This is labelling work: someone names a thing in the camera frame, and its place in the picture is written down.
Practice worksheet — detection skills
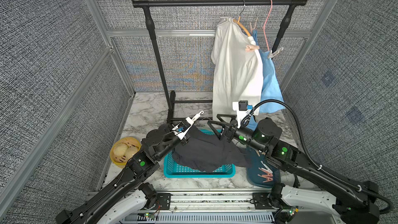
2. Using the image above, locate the black clothes rack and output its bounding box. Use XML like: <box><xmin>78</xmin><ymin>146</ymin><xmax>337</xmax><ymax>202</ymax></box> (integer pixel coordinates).
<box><xmin>132</xmin><ymin>0</ymin><xmax>308</xmax><ymax>122</ymax></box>

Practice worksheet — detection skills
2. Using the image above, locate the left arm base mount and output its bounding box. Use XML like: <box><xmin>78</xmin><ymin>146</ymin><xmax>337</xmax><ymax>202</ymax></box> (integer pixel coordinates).
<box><xmin>150</xmin><ymin>193</ymin><xmax>172</xmax><ymax>211</ymax></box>

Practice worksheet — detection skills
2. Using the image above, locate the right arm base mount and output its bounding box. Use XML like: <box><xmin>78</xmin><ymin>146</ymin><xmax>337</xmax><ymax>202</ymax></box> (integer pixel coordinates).
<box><xmin>249</xmin><ymin>192</ymin><xmax>274</xmax><ymax>210</ymax></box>

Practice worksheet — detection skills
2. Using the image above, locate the beige clothespin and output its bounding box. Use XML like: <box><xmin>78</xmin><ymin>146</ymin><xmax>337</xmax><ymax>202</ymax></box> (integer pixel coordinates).
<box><xmin>268</xmin><ymin>47</ymin><xmax>284</xmax><ymax>59</ymax></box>

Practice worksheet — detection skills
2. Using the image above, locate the light blue t-shirt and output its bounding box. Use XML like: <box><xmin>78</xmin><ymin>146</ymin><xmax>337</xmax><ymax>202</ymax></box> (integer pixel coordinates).
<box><xmin>245</xmin><ymin>29</ymin><xmax>287</xmax><ymax>131</ymax></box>

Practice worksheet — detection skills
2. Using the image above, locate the black corrugated cable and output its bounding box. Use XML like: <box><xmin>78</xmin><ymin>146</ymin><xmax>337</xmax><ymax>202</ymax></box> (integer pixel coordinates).
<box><xmin>241</xmin><ymin>99</ymin><xmax>395</xmax><ymax>215</ymax></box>

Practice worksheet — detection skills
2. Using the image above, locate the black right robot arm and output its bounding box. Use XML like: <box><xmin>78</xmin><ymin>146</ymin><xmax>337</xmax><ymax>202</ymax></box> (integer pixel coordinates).
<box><xmin>208</xmin><ymin>118</ymin><xmax>380</xmax><ymax>224</ymax></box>

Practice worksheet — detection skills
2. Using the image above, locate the yellow wooden hanger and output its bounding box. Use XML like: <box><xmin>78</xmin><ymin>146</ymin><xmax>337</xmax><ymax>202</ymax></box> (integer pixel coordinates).
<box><xmin>233</xmin><ymin>0</ymin><xmax>253</xmax><ymax>38</ymax></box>

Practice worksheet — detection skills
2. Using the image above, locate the dark teal clothespin tray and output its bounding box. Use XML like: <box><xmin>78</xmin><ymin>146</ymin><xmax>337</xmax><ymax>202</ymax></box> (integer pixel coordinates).
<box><xmin>246</xmin><ymin>147</ymin><xmax>281</xmax><ymax>188</ymax></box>

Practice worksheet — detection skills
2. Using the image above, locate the pile of pastel clothespins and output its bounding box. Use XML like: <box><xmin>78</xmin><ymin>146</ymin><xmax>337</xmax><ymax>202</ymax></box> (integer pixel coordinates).
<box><xmin>257</xmin><ymin>161</ymin><xmax>274</xmax><ymax>183</ymax></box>

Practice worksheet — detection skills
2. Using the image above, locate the white clothespin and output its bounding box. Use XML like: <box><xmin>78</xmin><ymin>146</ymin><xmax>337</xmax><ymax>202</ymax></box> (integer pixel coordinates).
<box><xmin>192</xmin><ymin>111</ymin><xmax>204</xmax><ymax>122</ymax></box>

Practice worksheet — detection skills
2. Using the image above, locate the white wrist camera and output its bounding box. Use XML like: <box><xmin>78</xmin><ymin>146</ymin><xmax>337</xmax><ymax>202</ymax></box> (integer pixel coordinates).
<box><xmin>172</xmin><ymin>117</ymin><xmax>194</xmax><ymax>140</ymax></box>
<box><xmin>232</xmin><ymin>101</ymin><xmax>253</xmax><ymax>128</ymax></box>

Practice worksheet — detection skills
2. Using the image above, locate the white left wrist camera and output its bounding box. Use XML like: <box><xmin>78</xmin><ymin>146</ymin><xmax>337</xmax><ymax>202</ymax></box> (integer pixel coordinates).
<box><xmin>172</xmin><ymin>117</ymin><xmax>194</xmax><ymax>140</ymax></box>

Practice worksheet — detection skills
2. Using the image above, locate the white t-shirt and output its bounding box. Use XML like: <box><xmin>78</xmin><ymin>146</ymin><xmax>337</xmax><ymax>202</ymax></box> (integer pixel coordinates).
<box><xmin>211</xmin><ymin>17</ymin><xmax>257</xmax><ymax>120</ymax></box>

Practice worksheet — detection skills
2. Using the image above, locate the yellow bamboo steamer basket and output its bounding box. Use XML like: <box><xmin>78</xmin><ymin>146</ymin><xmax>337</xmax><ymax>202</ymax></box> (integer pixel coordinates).
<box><xmin>109</xmin><ymin>137</ymin><xmax>142</xmax><ymax>169</ymax></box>

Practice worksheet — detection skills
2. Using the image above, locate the pink clothes hanger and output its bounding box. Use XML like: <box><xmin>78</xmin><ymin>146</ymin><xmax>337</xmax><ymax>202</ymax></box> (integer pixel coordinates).
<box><xmin>262</xmin><ymin>0</ymin><xmax>273</xmax><ymax>52</ymax></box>

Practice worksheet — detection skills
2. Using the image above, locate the dark grey garment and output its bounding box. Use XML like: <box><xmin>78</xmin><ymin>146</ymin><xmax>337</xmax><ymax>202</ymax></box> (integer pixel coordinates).
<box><xmin>172</xmin><ymin>127</ymin><xmax>252</xmax><ymax>173</ymax></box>

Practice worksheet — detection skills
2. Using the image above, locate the teal plastic basket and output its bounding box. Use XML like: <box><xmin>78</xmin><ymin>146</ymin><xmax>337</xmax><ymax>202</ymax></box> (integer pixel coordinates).
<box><xmin>163</xmin><ymin>129</ymin><xmax>236</xmax><ymax>179</ymax></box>

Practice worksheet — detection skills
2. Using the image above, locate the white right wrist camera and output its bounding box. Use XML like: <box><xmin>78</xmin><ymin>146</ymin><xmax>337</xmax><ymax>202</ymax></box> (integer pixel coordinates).
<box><xmin>232</xmin><ymin>101</ymin><xmax>253</xmax><ymax>128</ymax></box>

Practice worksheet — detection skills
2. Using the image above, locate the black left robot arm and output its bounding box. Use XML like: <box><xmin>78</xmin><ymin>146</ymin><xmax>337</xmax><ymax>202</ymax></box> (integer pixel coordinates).
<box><xmin>56</xmin><ymin>120</ymin><xmax>193</xmax><ymax>224</ymax></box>

